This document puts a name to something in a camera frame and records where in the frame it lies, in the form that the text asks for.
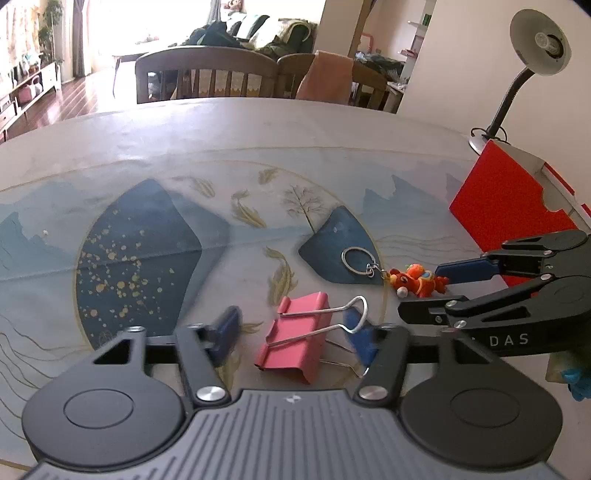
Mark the sofa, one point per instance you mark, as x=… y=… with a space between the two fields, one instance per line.
x=286 y=37

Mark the grey curtain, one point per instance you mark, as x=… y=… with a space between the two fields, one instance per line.
x=81 y=37

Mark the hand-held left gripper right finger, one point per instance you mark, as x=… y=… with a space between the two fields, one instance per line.
x=362 y=344

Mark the coffee table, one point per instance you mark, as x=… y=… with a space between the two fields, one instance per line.
x=138 y=48

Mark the grey desk lamp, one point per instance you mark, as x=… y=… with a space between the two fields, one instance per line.
x=538 y=41

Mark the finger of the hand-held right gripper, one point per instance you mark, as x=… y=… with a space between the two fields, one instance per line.
x=466 y=270
x=425 y=313

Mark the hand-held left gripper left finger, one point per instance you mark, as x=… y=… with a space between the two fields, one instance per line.
x=226 y=327

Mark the dark clothes pile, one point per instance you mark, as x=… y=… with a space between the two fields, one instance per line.
x=217 y=34

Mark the wooden TV cabinet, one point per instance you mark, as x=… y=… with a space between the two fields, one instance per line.
x=27 y=92

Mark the pink binder clip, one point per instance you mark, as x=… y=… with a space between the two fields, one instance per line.
x=295 y=337

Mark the person's right hand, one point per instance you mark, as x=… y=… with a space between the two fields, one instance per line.
x=581 y=385

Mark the pink towel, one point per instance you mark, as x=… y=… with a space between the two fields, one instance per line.
x=325 y=78

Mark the wooden dining chair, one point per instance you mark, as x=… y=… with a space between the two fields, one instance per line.
x=369 y=85
x=207 y=57

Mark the plush toy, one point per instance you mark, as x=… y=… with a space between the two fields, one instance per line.
x=233 y=4

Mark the bed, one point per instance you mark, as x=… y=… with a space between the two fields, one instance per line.
x=378 y=64

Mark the red cardboard box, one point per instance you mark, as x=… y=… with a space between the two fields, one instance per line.
x=498 y=207

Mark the green potted plant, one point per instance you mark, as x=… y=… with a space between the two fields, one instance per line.
x=51 y=18

